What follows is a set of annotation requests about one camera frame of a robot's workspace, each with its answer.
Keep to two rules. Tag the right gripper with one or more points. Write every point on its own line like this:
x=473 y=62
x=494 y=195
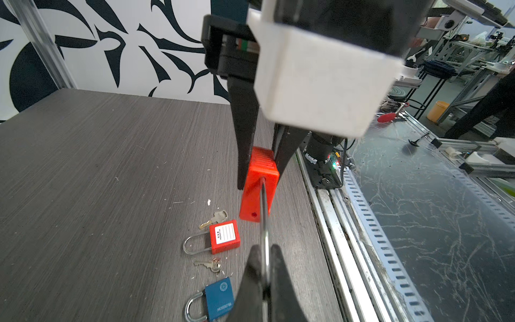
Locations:
x=232 y=52

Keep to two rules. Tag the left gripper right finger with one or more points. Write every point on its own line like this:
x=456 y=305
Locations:
x=283 y=303

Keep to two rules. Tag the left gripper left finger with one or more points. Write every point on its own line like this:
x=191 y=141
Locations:
x=248 y=305

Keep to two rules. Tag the blue padlock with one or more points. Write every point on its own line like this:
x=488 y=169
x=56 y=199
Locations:
x=218 y=296

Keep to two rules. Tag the red padlock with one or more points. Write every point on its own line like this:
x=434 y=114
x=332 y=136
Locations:
x=258 y=194
x=223 y=235

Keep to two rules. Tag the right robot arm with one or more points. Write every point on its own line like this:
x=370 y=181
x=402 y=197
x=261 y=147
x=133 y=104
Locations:
x=387 y=27

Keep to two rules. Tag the red spatula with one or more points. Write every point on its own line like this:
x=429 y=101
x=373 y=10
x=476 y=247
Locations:
x=390 y=117

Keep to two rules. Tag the black ladle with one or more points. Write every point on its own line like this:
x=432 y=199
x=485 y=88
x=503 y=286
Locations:
x=414 y=143

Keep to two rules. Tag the yellow bucket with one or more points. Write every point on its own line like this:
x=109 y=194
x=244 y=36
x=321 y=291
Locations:
x=437 y=111

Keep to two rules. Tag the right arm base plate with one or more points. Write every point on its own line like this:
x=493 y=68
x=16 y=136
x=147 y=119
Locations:
x=326 y=158

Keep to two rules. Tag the white cable duct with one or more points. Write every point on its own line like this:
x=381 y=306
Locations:
x=403 y=294

